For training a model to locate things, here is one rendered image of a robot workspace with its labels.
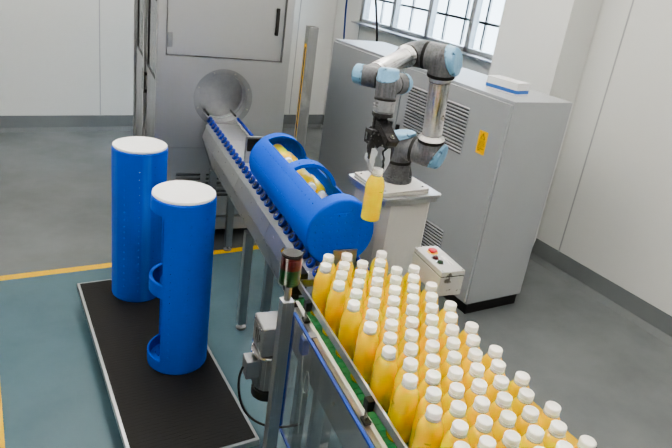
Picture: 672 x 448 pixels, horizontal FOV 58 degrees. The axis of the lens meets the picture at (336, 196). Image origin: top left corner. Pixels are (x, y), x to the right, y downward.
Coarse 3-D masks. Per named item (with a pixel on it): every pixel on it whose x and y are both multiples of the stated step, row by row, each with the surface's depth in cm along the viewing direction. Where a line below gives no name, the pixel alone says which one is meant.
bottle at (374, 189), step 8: (376, 176) 213; (368, 184) 214; (376, 184) 212; (384, 184) 215; (368, 192) 214; (376, 192) 213; (368, 200) 215; (376, 200) 214; (368, 208) 215; (376, 208) 215; (368, 216) 216; (376, 216) 217
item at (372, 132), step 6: (372, 114) 210; (378, 114) 207; (384, 114) 207; (372, 126) 214; (372, 132) 210; (378, 132) 209; (372, 138) 210; (378, 138) 209; (378, 144) 210; (384, 144) 211
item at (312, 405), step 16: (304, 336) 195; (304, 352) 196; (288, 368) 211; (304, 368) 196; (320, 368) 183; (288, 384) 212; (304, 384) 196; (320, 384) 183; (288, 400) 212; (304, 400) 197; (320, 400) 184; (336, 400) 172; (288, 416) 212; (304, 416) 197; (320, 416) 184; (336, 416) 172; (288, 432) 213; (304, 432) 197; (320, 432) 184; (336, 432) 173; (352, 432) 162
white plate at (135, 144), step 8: (136, 136) 330; (112, 144) 313; (120, 144) 314; (128, 144) 316; (136, 144) 318; (144, 144) 319; (152, 144) 321; (160, 144) 323; (128, 152) 306; (136, 152) 307; (144, 152) 308; (152, 152) 310
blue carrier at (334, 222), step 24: (264, 144) 293; (288, 144) 306; (264, 168) 280; (288, 168) 263; (312, 168) 298; (288, 192) 251; (312, 192) 239; (336, 192) 271; (288, 216) 248; (312, 216) 228; (336, 216) 230; (360, 216) 235; (312, 240) 230; (336, 240) 235; (360, 240) 239
